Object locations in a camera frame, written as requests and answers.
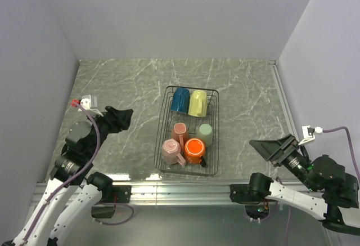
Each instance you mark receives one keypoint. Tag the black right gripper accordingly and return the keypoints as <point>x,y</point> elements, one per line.
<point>267,148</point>

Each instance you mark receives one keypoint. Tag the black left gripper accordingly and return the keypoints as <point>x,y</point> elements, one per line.
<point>118,119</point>

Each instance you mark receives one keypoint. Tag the plain pink mug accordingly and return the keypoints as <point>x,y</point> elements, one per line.
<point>171,152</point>

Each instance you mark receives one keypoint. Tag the pink floral mug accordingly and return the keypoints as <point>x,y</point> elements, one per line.
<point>180,133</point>

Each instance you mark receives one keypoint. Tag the blue mug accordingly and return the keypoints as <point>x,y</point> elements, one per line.
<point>181,100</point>

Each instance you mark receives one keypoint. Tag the pale green cup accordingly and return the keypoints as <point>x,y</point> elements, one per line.
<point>205,133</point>

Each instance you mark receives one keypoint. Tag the black wire dish rack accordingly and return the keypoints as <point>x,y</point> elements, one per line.
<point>169,118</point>

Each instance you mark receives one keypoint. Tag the orange mug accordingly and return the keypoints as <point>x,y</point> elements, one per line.
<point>194,152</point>

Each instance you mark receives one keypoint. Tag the yellow mug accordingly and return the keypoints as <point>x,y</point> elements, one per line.
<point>198,104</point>

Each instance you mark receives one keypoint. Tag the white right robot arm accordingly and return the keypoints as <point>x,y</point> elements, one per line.
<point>337,208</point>

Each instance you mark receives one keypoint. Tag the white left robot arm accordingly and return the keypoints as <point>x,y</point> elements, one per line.
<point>71,191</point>

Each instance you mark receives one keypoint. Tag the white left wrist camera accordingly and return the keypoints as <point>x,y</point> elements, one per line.
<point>89,103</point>

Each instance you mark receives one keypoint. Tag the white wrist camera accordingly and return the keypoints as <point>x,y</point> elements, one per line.
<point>309,134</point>
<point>89,103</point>

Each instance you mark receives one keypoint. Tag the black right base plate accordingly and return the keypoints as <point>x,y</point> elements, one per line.
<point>246,194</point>

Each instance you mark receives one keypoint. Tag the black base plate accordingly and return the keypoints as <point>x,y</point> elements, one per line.
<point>122,193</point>
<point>246,194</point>

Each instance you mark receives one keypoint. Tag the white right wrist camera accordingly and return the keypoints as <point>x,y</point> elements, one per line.
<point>309,134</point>

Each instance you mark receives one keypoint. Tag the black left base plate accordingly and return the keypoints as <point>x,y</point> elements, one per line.
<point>122,193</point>

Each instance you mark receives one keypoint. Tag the aluminium mounting rail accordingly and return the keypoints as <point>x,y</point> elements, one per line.
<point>197,192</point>

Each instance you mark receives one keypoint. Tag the aluminium side rail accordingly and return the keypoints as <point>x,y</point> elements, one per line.
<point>283,100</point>

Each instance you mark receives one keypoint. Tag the black box under rail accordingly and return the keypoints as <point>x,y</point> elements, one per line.
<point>103,211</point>

